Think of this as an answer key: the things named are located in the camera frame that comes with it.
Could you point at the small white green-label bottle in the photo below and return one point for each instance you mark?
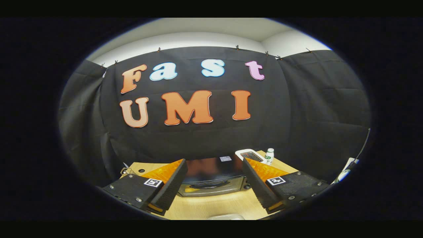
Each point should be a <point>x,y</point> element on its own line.
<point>269,158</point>

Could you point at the white plate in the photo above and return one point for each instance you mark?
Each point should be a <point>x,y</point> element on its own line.
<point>226,217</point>

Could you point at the row of black backdrop clips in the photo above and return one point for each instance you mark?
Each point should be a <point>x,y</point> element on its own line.
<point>159,49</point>

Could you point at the black toaster oven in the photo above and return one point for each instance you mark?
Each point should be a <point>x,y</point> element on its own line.
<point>211,167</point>

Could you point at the white pop-up toaster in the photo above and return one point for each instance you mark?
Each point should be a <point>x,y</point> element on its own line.
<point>238,152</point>

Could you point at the glass toaster oven door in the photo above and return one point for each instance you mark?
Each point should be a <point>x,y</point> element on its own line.
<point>211,192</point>

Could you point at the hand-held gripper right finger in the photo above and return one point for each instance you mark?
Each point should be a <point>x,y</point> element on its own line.
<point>256,185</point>

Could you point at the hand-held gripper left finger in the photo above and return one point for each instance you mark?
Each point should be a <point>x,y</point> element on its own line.
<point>173,188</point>

